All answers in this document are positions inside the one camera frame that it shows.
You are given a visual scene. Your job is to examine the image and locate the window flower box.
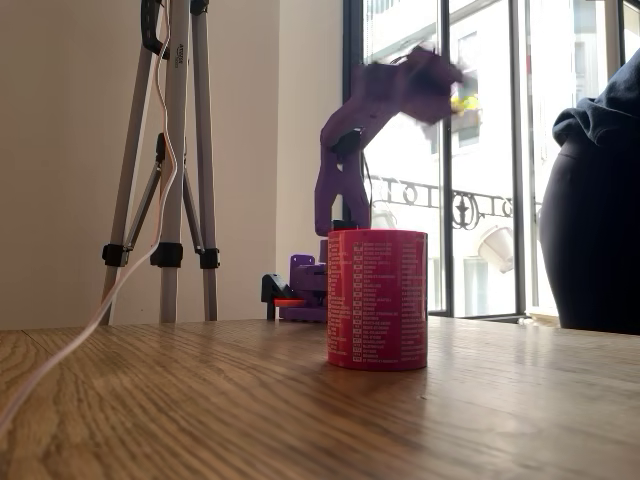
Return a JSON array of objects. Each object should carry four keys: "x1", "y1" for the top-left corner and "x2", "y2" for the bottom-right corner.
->
[{"x1": 449, "y1": 93, "x2": 483, "y2": 134}]

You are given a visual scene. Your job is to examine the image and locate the black and orange table clamp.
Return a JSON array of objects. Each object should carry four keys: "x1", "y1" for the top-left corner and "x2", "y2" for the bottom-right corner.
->
[{"x1": 260, "y1": 272, "x2": 307, "y2": 322}]

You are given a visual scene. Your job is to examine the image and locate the red cup with white print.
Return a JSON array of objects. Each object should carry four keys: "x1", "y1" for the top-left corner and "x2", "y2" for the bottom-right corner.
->
[{"x1": 325, "y1": 228, "x2": 430, "y2": 373}]

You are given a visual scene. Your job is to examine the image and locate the person in dark clothes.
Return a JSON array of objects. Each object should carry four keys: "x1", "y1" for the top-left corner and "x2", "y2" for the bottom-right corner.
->
[{"x1": 538, "y1": 47, "x2": 640, "y2": 336}]

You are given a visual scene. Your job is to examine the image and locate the silver camera tripod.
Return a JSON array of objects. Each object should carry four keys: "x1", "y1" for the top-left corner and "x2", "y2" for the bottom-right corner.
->
[{"x1": 99, "y1": 0, "x2": 222, "y2": 327}]

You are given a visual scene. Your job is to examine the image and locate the black window frame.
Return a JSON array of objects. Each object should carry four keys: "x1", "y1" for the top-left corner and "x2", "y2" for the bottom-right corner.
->
[{"x1": 342, "y1": 0, "x2": 640, "y2": 324}]

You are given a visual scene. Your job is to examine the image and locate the white cable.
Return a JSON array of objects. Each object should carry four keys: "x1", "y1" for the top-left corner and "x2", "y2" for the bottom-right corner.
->
[{"x1": 0, "y1": 0, "x2": 180, "y2": 439}]

